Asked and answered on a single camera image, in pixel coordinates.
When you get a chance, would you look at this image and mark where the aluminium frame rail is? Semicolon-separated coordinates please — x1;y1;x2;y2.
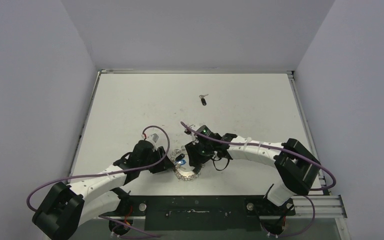
48;195;348;220

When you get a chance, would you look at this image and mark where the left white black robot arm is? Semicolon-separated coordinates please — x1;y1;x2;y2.
32;140;175;240

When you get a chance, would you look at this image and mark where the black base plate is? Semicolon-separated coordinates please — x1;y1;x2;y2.
104;195;296;232

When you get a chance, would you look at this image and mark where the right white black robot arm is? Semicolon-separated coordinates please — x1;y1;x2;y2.
182;123;320;207

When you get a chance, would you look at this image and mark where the key with black tag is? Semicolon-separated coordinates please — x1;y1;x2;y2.
175;153;185;162
199;94;208;106

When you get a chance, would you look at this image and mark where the key with blue tag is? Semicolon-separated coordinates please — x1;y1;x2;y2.
175;159;187;166

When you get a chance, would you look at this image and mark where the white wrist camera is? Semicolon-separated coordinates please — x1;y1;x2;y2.
142;133;160;144
184;124;200;136

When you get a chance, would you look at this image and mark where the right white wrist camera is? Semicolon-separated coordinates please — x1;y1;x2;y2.
184;124;200;136

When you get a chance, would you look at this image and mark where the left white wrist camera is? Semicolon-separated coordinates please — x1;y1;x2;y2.
142;133;160;144

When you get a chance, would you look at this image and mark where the metal keyring chain loop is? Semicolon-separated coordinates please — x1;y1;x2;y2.
169;145;206;182

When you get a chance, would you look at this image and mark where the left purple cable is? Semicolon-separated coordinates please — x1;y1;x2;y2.
26;125;171;240

